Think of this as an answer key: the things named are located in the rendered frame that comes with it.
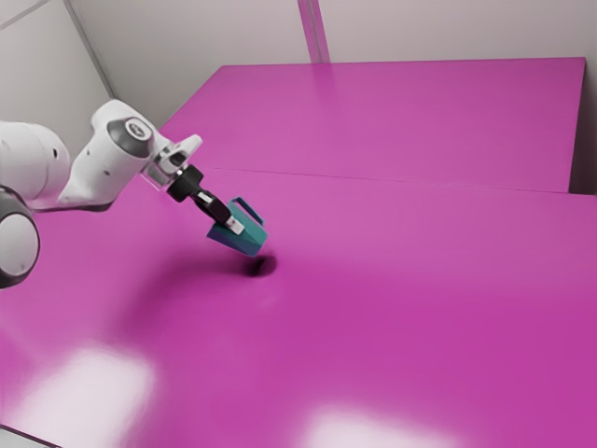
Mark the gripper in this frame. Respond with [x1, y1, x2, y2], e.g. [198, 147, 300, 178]
[167, 164, 245, 236]

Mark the teal faceted mug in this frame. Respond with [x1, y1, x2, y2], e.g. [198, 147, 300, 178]
[206, 197, 271, 258]

